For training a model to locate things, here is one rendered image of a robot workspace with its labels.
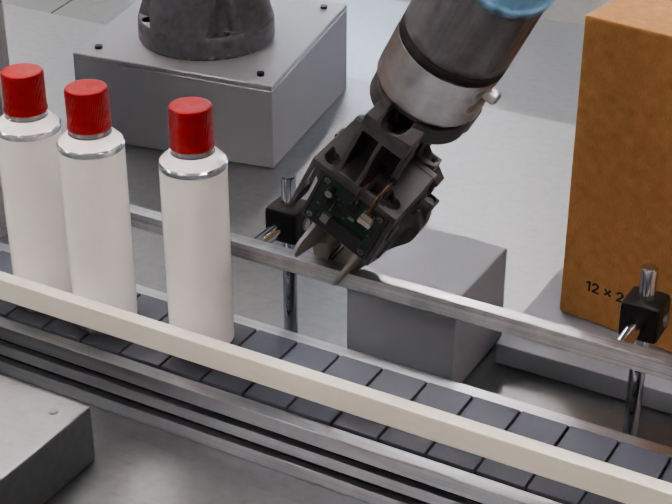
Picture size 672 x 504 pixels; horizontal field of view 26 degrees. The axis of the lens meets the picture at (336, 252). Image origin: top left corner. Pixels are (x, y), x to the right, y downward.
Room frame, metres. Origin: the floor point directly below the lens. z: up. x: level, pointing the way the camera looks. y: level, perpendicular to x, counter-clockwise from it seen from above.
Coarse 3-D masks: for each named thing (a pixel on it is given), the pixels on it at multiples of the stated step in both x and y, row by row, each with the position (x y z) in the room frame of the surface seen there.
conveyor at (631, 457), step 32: (0, 256) 1.12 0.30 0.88; (32, 320) 1.01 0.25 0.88; (64, 320) 1.01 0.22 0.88; (160, 320) 1.01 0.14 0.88; (128, 352) 0.96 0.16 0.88; (160, 352) 0.96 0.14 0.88; (288, 352) 0.97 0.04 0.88; (320, 352) 0.96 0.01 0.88; (224, 384) 0.92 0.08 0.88; (256, 384) 0.92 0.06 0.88; (384, 384) 0.92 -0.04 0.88; (416, 384) 0.92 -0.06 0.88; (320, 416) 0.88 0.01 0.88; (352, 416) 0.88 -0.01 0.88; (480, 416) 0.88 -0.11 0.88; (512, 416) 0.88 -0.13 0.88; (416, 448) 0.84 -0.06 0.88; (448, 448) 0.84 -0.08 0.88; (576, 448) 0.84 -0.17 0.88; (608, 448) 0.84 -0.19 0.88; (640, 448) 0.84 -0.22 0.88; (512, 480) 0.80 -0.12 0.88; (544, 480) 0.80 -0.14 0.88
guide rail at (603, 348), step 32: (160, 224) 1.03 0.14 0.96; (256, 256) 0.99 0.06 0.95; (288, 256) 0.97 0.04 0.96; (352, 288) 0.94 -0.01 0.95; (384, 288) 0.93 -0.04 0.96; (416, 288) 0.92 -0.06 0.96; (480, 320) 0.89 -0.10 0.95; (512, 320) 0.88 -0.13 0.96; (544, 320) 0.88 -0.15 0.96; (576, 352) 0.86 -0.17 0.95; (608, 352) 0.85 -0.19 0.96; (640, 352) 0.84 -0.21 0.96
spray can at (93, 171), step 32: (64, 96) 1.01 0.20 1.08; (96, 96) 1.00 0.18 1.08; (96, 128) 1.00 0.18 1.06; (64, 160) 0.99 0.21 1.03; (96, 160) 0.99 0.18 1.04; (64, 192) 1.00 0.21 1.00; (96, 192) 0.99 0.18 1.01; (128, 192) 1.02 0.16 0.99; (96, 224) 0.99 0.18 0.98; (128, 224) 1.01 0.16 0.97; (96, 256) 0.99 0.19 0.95; (128, 256) 1.00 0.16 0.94; (96, 288) 0.99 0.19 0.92; (128, 288) 1.00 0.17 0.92
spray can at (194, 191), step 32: (192, 128) 0.96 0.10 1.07; (160, 160) 0.97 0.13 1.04; (192, 160) 0.96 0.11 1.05; (224, 160) 0.98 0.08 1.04; (160, 192) 0.97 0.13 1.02; (192, 192) 0.95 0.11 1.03; (224, 192) 0.97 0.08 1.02; (192, 224) 0.95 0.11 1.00; (224, 224) 0.97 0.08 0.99; (192, 256) 0.95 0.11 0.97; (224, 256) 0.97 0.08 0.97; (192, 288) 0.95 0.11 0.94; (224, 288) 0.96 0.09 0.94; (192, 320) 0.95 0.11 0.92; (224, 320) 0.96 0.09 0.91
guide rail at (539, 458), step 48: (0, 288) 1.02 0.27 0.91; (48, 288) 1.00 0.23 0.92; (144, 336) 0.95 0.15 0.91; (192, 336) 0.93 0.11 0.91; (288, 384) 0.88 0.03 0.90; (336, 384) 0.87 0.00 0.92; (432, 432) 0.83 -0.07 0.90; (480, 432) 0.81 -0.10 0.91; (576, 480) 0.77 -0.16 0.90; (624, 480) 0.76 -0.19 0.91
